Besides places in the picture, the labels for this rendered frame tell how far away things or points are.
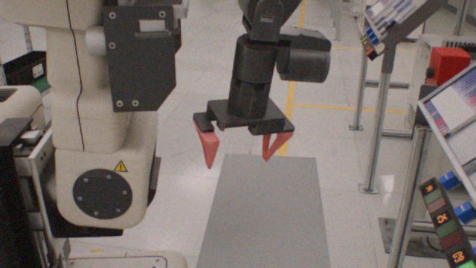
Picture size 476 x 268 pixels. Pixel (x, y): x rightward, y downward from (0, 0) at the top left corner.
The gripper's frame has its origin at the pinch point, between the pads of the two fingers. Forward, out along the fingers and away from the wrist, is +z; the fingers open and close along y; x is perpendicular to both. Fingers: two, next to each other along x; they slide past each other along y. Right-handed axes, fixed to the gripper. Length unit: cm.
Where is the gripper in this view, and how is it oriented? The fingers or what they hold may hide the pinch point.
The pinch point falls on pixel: (237, 158)
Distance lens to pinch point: 69.9
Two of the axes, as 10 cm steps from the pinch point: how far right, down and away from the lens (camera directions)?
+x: 3.6, 5.6, -7.5
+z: -1.3, 8.2, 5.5
